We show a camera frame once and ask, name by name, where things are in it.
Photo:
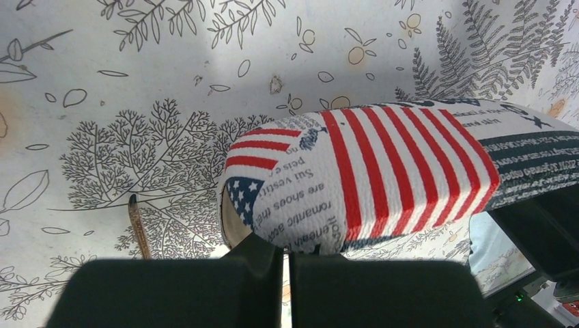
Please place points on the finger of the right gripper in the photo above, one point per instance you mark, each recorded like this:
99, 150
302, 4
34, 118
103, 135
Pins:
545, 230

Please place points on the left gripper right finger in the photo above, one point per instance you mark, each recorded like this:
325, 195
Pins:
331, 291

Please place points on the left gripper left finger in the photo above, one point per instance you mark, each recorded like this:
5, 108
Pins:
240, 289

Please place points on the flag pattern glasses case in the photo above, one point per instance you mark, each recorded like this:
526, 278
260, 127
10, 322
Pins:
334, 180

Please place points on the brown sunglasses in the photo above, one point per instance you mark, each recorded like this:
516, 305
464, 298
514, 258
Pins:
138, 228

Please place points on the small light blue cloth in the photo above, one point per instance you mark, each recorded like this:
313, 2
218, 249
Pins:
494, 260

